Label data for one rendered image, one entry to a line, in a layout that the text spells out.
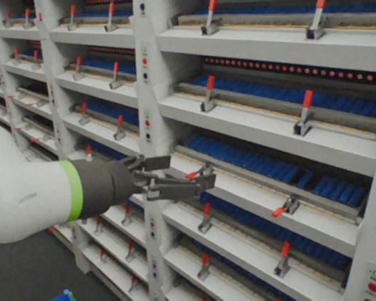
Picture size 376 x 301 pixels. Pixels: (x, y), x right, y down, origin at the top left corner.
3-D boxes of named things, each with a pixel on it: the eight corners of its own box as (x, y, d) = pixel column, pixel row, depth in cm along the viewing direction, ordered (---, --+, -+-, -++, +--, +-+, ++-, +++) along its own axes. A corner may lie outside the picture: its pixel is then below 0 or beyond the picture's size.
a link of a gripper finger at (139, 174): (134, 170, 57) (134, 172, 55) (196, 176, 58) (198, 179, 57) (132, 190, 58) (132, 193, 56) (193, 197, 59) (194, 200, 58)
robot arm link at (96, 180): (84, 165, 44) (55, 147, 50) (79, 241, 47) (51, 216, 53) (121, 161, 49) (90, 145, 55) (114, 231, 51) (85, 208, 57)
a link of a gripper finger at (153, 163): (145, 172, 68) (143, 170, 68) (170, 168, 73) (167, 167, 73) (147, 158, 67) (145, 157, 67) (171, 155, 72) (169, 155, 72)
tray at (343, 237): (354, 259, 67) (358, 230, 62) (162, 171, 107) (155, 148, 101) (388, 199, 77) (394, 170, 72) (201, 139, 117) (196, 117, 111)
